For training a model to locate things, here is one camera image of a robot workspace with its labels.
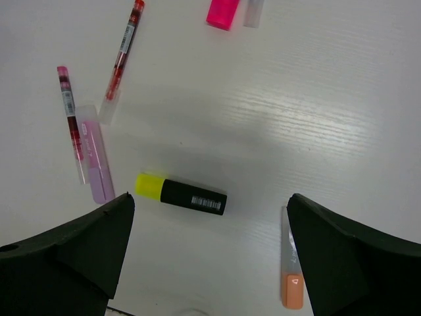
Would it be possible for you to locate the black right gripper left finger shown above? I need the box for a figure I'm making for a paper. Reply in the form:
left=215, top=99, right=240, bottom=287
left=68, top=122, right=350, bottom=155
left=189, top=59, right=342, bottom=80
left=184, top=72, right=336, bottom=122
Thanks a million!
left=1, top=193, right=135, bottom=315

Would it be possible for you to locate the red refill pen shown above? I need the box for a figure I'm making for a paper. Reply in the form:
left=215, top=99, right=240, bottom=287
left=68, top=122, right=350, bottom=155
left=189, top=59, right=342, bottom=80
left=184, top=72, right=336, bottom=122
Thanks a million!
left=99, top=0, right=145, bottom=124
left=57, top=66, right=88, bottom=184

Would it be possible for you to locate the yellow black highlighter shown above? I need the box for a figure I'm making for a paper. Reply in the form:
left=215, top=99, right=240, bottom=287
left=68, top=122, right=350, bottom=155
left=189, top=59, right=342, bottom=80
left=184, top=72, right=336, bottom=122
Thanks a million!
left=135, top=174, right=228, bottom=216

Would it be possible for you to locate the purple clear highlighter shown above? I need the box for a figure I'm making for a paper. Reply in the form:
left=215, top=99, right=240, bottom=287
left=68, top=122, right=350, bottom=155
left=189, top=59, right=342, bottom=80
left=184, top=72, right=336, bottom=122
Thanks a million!
left=76, top=105, right=115, bottom=204

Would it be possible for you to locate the red refill pen upper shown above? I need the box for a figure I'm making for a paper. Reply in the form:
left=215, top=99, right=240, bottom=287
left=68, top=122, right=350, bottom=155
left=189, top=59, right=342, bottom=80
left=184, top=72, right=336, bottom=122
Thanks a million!
left=99, top=0, right=145, bottom=124

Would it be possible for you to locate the red refill pen lower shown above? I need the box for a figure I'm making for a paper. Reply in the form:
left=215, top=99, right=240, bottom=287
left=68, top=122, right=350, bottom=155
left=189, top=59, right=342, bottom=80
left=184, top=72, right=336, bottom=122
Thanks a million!
left=57, top=66, right=88, bottom=184

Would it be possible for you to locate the pink black highlighter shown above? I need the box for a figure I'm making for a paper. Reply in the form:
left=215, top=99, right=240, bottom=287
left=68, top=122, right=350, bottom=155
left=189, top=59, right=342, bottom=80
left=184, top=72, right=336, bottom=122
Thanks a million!
left=206, top=0, right=239, bottom=31

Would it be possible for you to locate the blue pen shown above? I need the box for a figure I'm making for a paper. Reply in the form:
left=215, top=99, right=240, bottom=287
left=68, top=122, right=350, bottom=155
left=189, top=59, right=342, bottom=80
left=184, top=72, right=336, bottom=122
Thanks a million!
left=243, top=0, right=264, bottom=28

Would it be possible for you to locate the orange clear highlighter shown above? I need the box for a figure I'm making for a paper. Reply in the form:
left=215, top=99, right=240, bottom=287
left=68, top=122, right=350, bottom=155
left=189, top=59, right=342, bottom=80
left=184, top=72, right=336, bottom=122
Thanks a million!
left=281, top=206, right=305, bottom=310

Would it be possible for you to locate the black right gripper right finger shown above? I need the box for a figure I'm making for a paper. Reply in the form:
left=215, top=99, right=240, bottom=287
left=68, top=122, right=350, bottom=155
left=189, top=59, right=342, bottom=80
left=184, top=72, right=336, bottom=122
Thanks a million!
left=287, top=194, right=420, bottom=315

